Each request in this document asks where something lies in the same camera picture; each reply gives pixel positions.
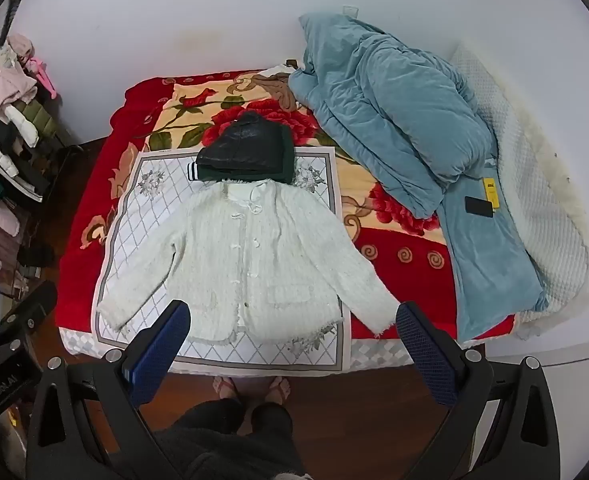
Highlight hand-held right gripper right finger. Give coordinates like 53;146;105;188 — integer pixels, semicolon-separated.
395;301;561;480

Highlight pile of hanging clothes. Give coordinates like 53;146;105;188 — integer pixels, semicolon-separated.
0;35;75;281

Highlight red floral blanket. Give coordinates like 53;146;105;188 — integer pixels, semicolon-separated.
57;67;518;361

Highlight yellow rectangular case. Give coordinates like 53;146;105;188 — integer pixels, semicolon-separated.
482;177;500;211

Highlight white diamond-pattern bed sheet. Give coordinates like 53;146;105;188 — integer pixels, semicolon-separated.
59;327;515;372

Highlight pink clothes hanger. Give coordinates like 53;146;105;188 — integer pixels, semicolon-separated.
27;57;60;101

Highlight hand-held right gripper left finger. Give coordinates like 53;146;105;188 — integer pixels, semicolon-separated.
26;300;192;480

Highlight person's legs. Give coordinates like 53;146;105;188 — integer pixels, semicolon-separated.
144;380;308;480

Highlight white textured bed cover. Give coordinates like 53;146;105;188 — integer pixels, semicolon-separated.
445;42;589;326

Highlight dark green folded jacket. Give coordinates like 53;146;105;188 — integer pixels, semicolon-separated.
187;111;296;185

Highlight white knit cardigan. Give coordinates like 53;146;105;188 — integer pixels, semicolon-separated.
97;180;400;346

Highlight black phone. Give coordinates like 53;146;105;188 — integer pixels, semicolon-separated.
465;196;495;219

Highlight white bedside cabinet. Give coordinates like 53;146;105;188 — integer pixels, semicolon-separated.
479;332;589;480

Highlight blue quilt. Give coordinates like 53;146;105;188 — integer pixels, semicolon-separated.
287;12;548;343

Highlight white lattice-pattern mat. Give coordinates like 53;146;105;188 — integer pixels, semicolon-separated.
90;147;353;373

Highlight black rack pole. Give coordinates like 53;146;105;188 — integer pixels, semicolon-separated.
0;0;41;51

